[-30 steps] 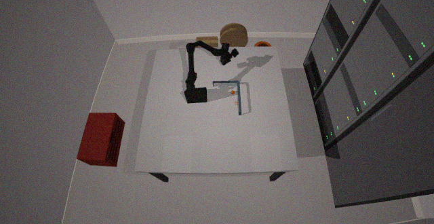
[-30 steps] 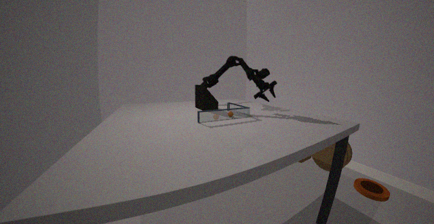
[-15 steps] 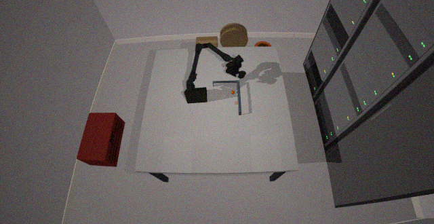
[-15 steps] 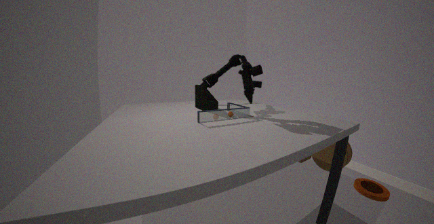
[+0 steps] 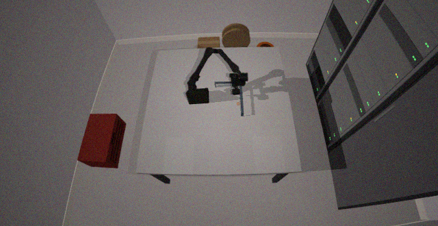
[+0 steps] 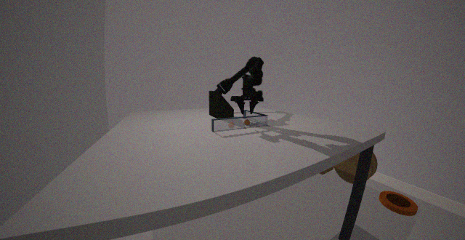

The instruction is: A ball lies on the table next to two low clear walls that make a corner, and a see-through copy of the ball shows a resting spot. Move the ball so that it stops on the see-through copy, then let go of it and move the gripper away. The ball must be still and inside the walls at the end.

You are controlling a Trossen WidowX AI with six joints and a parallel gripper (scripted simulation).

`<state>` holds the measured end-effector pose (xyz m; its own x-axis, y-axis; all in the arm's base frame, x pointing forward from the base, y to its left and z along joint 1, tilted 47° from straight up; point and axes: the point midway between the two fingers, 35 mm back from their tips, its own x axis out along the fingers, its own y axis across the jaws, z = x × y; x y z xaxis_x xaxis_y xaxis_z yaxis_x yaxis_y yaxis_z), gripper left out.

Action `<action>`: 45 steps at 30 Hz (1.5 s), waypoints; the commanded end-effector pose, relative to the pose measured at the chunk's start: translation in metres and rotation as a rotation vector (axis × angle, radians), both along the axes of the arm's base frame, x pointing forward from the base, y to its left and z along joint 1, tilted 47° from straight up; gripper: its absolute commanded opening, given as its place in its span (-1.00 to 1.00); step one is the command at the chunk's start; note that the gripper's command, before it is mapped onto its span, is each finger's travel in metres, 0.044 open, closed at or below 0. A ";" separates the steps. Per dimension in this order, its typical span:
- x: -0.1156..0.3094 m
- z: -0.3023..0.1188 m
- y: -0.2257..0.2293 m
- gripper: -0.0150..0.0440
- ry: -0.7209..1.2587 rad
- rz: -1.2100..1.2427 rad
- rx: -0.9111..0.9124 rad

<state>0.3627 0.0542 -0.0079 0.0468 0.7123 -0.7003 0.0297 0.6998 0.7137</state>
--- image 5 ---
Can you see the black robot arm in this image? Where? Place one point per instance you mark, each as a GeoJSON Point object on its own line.
{"type": "Point", "coordinates": [236, 76]}

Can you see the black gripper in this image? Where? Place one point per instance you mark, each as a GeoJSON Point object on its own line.
{"type": "Point", "coordinates": [235, 91]}

